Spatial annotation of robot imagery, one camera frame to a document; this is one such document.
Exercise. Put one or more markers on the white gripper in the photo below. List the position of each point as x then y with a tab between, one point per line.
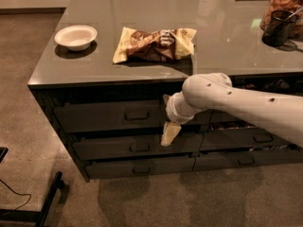
171	111

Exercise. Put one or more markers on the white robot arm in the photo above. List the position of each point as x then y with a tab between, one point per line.
281	115

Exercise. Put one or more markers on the brown yellow snack bag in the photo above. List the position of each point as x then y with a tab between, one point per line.
164	45

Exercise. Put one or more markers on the grey counter cabinet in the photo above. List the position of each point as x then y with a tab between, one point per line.
227	40

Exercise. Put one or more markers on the white paper bowl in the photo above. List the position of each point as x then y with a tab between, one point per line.
76	38

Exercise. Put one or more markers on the dark glass cup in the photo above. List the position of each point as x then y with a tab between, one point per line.
279	28

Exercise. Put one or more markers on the glass jar of nuts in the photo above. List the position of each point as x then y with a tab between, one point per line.
290	5

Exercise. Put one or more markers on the black stand frame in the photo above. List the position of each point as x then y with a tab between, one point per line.
29	189

